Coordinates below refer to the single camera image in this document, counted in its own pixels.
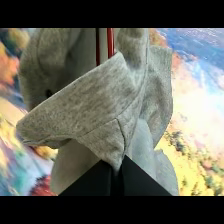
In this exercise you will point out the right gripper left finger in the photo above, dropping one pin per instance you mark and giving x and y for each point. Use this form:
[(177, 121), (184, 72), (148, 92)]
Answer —
[(95, 182)]

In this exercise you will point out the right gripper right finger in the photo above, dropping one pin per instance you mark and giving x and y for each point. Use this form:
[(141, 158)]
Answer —
[(140, 184)]

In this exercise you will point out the grey garment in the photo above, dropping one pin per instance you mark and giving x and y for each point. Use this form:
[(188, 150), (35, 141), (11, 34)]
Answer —
[(100, 106)]

